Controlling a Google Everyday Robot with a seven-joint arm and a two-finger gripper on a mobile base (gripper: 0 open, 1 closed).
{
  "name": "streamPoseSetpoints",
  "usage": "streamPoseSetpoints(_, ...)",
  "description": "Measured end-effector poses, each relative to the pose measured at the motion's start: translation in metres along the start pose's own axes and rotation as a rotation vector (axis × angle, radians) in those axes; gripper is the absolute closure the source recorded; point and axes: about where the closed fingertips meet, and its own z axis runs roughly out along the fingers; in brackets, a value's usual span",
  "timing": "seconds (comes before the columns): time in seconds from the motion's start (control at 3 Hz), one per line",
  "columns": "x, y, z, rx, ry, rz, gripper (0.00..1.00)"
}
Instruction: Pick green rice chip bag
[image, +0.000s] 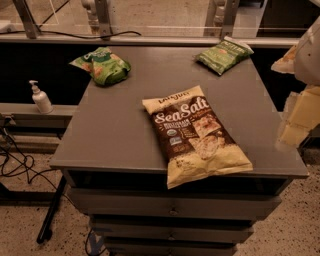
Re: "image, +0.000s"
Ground black metal stand leg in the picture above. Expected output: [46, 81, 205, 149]
[36, 177, 66, 244]

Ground white pump dispenser bottle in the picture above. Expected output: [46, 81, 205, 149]
[29, 80, 53, 114]

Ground black cable on ledge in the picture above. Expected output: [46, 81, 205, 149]
[0, 29, 142, 40]

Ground green chip bag right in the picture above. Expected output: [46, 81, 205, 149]
[195, 36, 254, 76]

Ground metal railing frame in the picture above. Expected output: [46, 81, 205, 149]
[0, 0, 299, 48]

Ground brown sea salt chip bag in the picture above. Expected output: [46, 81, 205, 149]
[142, 86, 253, 189]

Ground green rice chip bag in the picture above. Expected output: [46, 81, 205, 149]
[70, 47, 131, 87]

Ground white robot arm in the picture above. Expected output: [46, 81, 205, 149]
[271, 17, 320, 148]

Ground grey drawer cabinet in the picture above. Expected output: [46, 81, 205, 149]
[51, 46, 308, 256]

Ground black cables on floor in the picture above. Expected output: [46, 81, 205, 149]
[0, 114, 64, 198]

